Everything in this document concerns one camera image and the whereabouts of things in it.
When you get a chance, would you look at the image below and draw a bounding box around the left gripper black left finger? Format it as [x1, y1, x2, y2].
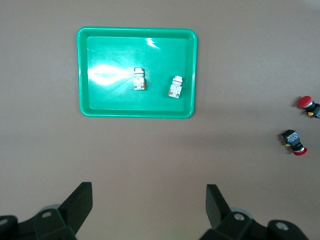
[17, 181, 94, 240]

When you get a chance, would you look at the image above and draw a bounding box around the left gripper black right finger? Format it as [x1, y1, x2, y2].
[199, 184, 270, 240]

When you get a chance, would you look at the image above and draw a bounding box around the white green push button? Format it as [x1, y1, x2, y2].
[167, 75, 185, 99]

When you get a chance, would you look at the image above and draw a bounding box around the white green button orange mark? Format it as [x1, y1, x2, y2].
[132, 66, 147, 92]

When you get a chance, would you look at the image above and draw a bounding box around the green plastic tray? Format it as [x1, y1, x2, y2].
[76, 26, 199, 120]

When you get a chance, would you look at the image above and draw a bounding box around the red push button switch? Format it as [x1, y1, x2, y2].
[279, 128, 309, 157]
[297, 95, 320, 120]

